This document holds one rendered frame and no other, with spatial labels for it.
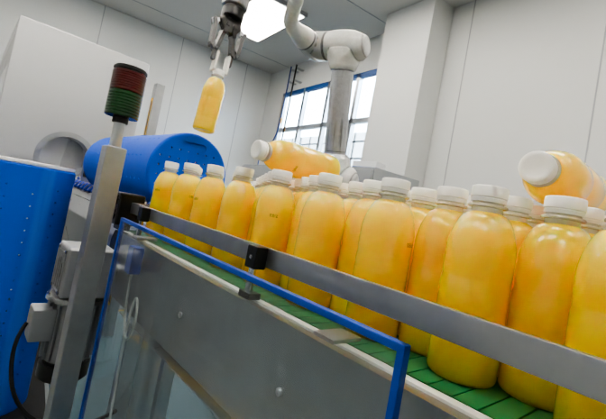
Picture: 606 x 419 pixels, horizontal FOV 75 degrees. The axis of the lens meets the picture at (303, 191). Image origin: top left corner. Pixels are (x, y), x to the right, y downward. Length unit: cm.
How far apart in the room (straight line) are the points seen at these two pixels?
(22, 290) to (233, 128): 569
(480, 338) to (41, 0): 663
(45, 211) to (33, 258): 17
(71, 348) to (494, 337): 74
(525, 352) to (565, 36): 364
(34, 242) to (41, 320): 58
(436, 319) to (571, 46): 355
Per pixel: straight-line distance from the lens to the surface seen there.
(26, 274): 169
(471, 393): 47
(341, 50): 183
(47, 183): 165
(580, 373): 39
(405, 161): 397
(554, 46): 395
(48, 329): 114
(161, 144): 135
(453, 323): 42
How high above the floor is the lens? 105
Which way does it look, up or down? 3 degrees up
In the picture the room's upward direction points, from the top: 11 degrees clockwise
